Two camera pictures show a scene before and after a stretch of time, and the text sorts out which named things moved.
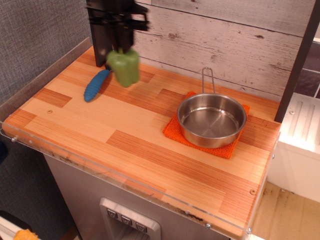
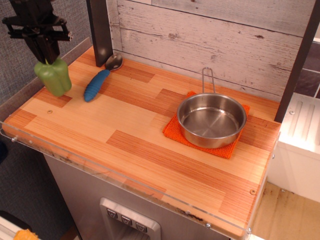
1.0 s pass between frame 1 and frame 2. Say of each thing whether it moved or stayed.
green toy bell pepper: moved
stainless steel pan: stayed
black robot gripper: moved
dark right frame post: stayed
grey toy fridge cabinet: stayed
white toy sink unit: stayed
